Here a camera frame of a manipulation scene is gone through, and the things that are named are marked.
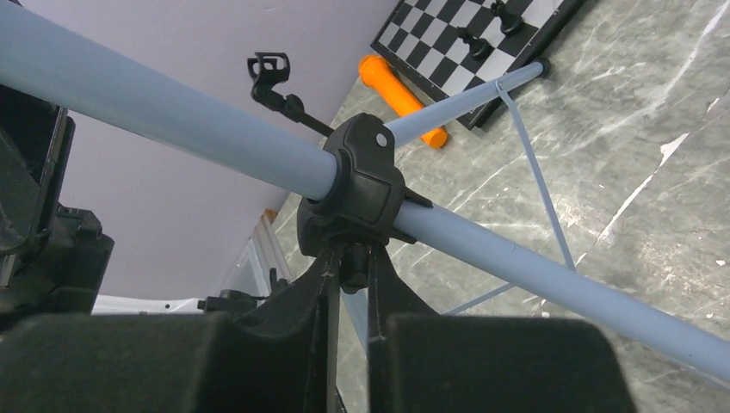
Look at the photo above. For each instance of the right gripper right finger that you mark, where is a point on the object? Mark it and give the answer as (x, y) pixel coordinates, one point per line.
(421, 361)

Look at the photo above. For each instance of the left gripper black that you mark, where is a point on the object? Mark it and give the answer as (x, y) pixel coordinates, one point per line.
(53, 257)

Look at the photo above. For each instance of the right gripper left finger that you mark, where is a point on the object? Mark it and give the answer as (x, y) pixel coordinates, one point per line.
(280, 357)

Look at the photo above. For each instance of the light blue music stand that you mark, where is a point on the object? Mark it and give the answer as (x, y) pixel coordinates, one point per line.
(43, 59)

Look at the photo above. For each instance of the orange toy microphone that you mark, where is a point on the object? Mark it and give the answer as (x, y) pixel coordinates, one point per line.
(376, 73)

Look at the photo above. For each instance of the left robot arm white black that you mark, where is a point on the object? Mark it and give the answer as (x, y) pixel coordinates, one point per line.
(148, 305)

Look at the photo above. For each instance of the black white chessboard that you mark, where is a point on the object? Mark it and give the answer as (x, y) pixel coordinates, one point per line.
(448, 47)

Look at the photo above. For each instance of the black chess piece front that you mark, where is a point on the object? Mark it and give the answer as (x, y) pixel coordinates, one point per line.
(478, 48)

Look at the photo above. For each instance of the black chess piece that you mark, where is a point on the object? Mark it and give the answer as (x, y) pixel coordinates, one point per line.
(510, 23)
(478, 48)

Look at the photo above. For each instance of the black chess piece right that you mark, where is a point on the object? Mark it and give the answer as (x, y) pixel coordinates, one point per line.
(510, 23)

